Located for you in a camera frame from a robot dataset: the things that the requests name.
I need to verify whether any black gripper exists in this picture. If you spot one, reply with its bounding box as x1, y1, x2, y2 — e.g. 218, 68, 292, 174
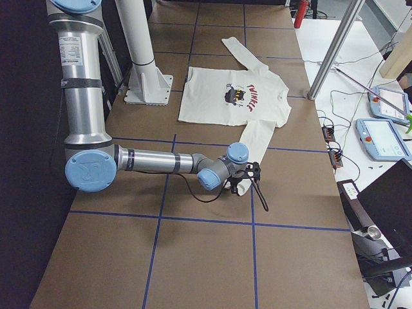
230, 162, 260, 194

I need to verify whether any cream long sleeve shirt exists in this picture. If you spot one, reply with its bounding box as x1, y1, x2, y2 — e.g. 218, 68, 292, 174
177, 36, 292, 197

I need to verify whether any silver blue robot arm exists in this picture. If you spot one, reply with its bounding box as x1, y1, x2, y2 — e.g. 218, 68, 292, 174
46, 1, 260, 194

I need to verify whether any lower orange black connector box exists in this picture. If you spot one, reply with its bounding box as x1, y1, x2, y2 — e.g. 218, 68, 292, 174
328, 149, 343, 170

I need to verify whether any orange black connector box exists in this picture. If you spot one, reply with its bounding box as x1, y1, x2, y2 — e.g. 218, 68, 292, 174
328, 149, 343, 170
322, 126, 335, 142

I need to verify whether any upper orange black connector box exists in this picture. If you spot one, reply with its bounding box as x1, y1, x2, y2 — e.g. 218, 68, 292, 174
322, 126, 335, 142

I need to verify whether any black box with white label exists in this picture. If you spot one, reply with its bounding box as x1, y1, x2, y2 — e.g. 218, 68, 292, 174
337, 180, 374, 230

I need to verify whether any near teach pendant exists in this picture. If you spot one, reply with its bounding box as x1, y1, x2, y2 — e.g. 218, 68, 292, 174
355, 118, 411, 162

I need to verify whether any teach pendant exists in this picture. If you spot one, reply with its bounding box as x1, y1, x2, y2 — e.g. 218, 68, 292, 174
355, 118, 411, 162
368, 86, 412, 126

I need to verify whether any black monitor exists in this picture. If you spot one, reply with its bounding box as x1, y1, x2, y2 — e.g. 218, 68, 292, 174
358, 158, 411, 256

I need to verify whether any black monitor stand base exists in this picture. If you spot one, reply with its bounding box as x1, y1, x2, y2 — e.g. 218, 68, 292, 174
351, 232, 411, 296

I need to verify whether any far teach pendant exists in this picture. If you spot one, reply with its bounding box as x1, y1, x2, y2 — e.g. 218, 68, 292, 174
368, 86, 412, 126

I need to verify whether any green tipped grabber stick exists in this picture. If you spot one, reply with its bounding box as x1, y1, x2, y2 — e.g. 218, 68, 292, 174
333, 66, 411, 134

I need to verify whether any red fire extinguisher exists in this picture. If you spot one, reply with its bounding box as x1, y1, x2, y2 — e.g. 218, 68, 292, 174
294, 0, 308, 29

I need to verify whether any wooden board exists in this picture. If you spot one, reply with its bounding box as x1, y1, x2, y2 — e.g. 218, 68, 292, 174
379, 26, 412, 79

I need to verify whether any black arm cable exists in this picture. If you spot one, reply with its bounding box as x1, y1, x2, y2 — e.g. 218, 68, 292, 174
178, 173, 270, 212

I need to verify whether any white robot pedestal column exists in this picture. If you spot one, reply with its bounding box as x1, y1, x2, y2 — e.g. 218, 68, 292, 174
116, 0, 173, 106

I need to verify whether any aluminium frame post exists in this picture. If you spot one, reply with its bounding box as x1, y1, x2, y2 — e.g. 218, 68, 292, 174
307, 0, 365, 100

